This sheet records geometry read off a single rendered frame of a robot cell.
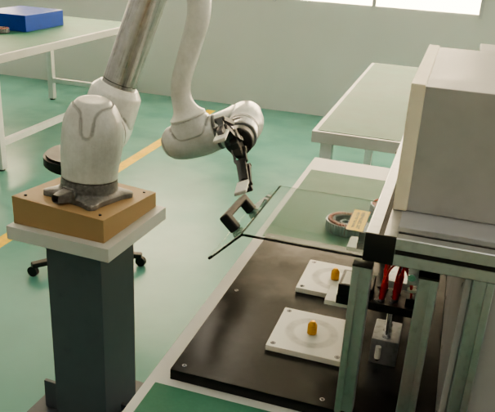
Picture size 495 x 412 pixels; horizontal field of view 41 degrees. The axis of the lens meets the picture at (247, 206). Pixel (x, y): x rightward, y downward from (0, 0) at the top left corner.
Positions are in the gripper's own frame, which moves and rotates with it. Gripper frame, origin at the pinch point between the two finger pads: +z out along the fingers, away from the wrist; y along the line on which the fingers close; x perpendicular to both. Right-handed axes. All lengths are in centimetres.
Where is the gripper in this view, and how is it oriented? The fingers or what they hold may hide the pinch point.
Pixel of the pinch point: (230, 166)
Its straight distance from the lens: 153.7
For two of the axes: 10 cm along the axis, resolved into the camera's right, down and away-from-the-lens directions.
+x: 9.3, -2.8, -2.3
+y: -3.5, -8.6, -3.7
